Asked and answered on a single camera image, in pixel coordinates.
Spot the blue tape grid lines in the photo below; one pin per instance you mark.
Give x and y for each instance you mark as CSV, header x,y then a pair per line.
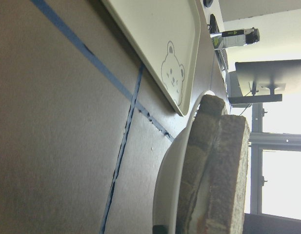
x,y
132,97

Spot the black monitor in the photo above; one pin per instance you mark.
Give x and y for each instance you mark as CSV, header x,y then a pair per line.
x,y
266,81

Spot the water bottle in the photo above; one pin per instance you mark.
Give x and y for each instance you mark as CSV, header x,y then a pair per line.
x,y
235,38

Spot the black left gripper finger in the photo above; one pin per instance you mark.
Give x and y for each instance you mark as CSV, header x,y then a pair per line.
x,y
159,229

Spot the white round plate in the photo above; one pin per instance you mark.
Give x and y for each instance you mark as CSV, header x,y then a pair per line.
x,y
167,188

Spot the cream bear serving tray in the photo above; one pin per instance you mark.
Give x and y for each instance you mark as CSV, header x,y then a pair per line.
x,y
165,34

